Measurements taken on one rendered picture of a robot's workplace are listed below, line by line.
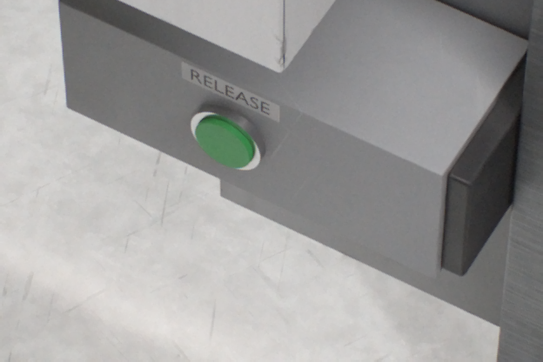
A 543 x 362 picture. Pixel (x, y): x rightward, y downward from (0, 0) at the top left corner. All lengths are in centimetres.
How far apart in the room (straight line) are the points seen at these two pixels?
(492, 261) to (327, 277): 121
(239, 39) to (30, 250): 159
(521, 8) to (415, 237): 11
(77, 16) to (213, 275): 136
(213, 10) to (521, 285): 33
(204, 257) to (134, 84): 134
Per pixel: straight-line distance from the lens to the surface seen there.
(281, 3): 125
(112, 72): 152
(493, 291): 165
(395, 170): 145
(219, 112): 148
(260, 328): 281
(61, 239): 287
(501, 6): 148
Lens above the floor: 234
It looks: 54 degrees down
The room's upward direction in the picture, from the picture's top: straight up
